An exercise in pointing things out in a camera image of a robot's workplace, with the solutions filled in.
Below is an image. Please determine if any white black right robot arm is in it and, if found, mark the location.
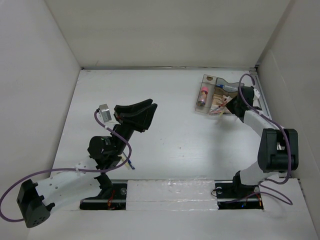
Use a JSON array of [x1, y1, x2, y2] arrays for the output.
[[226, 86, 299, 197]]

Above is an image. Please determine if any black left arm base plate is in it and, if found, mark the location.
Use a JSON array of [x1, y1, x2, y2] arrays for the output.
[[79, 181, 128, 211]]

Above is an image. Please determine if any aluminium rail right edge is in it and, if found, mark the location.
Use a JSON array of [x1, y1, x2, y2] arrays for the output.
[[249, 67, 272, 118]]

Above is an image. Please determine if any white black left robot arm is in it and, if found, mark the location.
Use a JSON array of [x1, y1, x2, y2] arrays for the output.
[[17, 99, 158, 229]]

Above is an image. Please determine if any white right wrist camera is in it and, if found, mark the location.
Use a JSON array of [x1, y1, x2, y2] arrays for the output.
[[253, 88, 261, 101]]

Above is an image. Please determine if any blue white ballpoint pen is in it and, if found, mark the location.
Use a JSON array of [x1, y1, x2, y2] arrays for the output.
[[126, 160, 136, 170]]

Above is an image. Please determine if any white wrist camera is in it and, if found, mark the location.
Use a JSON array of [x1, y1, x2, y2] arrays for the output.
[[253, 88, 261, 101], [98, 104, 112, 123]]

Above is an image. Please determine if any orange yellow highlighter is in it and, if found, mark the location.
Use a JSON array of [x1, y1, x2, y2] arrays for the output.
[[209, 110, 221, 115]]

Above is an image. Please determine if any clear acrylic desk organizer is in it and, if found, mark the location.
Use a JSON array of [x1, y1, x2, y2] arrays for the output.
[[195, 74, 239, 116]]

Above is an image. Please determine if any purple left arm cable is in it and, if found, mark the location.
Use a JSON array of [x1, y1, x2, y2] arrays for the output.
[[0, 108, 133, 223]]

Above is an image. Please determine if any pink capped pencil tube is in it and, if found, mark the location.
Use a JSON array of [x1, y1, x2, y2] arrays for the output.
[[196, 86, 209, 107]]

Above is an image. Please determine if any red pen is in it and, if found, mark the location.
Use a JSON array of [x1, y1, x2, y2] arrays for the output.
[[212, 103, 226, 112]]

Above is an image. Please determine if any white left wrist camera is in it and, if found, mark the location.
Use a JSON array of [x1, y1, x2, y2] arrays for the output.
[[98, 104, 112, 123]]

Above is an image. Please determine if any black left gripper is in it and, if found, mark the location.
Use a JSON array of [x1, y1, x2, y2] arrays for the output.
[[111, 99, 156, 155]]

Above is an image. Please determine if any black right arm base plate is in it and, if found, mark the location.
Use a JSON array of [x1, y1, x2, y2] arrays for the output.
[[211, 181, 264, 210]]

